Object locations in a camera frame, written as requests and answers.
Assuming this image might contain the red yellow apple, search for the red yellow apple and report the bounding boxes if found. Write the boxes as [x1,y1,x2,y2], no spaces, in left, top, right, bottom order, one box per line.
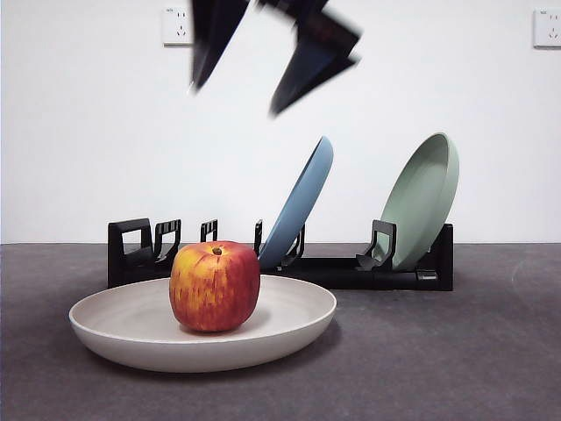
[169,240,261,333]

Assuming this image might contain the cream yellow round plate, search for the cream yellow round plate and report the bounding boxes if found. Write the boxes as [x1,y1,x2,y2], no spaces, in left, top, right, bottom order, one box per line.
[68,275,337,374]

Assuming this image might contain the blue round plate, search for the blue round plate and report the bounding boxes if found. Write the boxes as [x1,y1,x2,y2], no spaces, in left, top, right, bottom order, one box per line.
[257,135,334,272]

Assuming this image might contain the white wall socket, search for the white wall socket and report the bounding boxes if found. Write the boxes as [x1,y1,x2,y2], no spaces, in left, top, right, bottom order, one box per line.
[162,5,196,48]
[532,9,561,50]

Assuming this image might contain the green round plate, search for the green round plate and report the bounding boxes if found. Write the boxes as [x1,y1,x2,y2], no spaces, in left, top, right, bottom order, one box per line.
[379,132,460,271]

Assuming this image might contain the black plate rack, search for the black plate rack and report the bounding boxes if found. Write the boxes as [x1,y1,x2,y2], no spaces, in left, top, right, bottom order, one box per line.
[107,218,454,292]

